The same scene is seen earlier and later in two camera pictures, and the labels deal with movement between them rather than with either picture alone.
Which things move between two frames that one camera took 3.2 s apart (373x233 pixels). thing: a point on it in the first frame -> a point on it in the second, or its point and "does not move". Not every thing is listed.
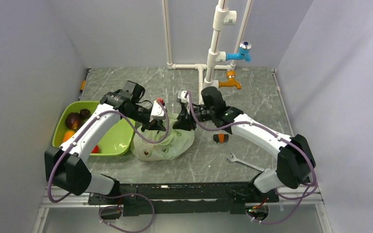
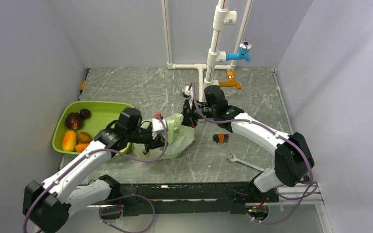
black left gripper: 155,124 -> 152,145
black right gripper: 185,121 does not move
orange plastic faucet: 231,82 does not move
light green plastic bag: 178,142 does not move
